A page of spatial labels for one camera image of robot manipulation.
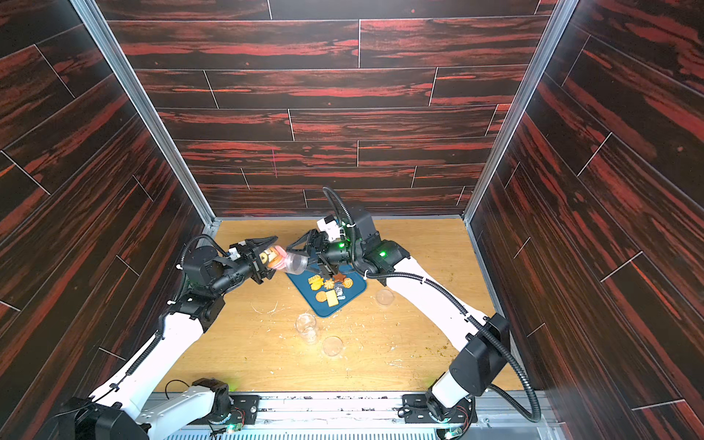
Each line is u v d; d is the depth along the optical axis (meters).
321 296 0.96
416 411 0.70
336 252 0.60
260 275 0.67
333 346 0.86
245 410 0.73
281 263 0.68
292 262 0.63
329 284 0.98
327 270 0.63
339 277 0.99
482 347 0.40
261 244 0.66
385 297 0.96
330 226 0.66
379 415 0.73
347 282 0.99
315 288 0.96
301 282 0.99
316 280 0.99
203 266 0.55
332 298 0.94
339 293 0.96
